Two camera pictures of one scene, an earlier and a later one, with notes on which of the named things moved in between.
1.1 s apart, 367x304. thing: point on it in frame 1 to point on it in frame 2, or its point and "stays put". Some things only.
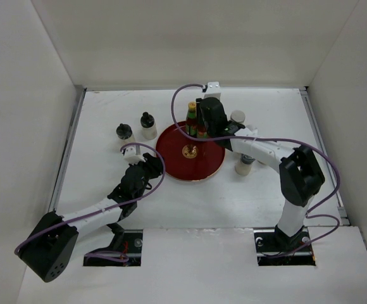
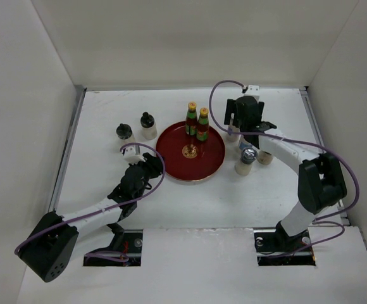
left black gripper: [154, 164] stays put
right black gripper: [198, 101] to [231, 108]
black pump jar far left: [124, 132] stays put
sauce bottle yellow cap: [191, 123] stays put
